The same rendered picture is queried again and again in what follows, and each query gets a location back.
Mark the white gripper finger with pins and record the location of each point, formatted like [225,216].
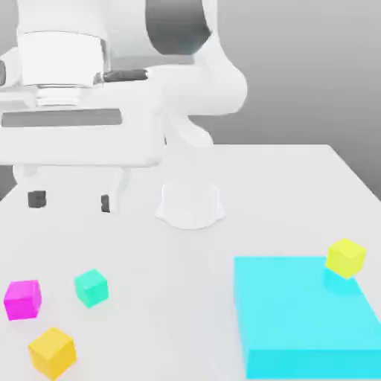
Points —
[105,204]
[37,199]

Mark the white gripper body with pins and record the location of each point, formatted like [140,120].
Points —
[137,140]

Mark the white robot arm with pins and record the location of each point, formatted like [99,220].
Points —
[190,89]

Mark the small teal cube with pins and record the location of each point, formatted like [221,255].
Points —
[90,288]

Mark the small magenta cube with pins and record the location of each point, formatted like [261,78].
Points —
[22,300]

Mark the small orange cube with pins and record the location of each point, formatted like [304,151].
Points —
[52,352]

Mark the small yellow cube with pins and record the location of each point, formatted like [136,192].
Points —
[345,258]

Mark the large cyan box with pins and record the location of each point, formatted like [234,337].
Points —
[297,315]

